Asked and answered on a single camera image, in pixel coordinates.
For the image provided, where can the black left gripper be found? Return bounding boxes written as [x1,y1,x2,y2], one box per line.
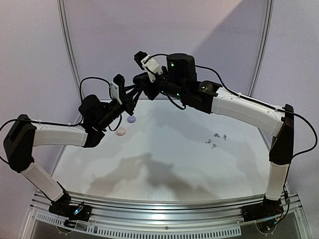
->
[96,84,143,130]

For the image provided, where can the black earbud charging case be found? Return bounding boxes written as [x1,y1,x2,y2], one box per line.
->
[133,72,149,87]

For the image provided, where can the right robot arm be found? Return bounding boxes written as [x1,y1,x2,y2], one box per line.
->
[134,52,294,224]

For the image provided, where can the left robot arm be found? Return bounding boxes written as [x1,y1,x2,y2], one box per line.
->
[3,83,142,222]

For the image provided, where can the purple earbud charging case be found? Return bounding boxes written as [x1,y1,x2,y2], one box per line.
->
[127,116,136,123]

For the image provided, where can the pink earbud charging case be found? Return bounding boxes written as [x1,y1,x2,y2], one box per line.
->
[116,127,126,136]

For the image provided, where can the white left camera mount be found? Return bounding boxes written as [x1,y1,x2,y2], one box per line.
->
[109,82,123,105]

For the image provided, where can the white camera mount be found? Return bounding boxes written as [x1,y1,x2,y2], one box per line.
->
[141,55,163,83]
[109,82,123,105]

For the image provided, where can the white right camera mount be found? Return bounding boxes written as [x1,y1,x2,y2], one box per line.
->
[141,55,163,83]

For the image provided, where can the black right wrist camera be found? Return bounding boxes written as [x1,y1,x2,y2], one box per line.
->
[134,51,150,70]

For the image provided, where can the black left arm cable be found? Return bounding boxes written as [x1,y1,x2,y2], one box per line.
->
[0,76,113,162]

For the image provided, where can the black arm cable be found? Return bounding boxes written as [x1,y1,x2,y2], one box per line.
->
[148,53,319,159]
[0,76,113,162]

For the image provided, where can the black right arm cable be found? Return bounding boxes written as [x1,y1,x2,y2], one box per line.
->
[148,53,319,159]

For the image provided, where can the aluminium left corner post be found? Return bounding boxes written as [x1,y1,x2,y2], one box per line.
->
[56,0,82,100]

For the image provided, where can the aluminium corner post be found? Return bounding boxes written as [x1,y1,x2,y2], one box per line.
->
[56,0,82,100]
[248,0,274,97]

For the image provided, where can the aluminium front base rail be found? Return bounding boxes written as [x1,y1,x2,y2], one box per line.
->
[21,192,312,239]

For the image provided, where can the aluminium right corner post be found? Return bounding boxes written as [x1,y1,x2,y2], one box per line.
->
[248,0,274,97]

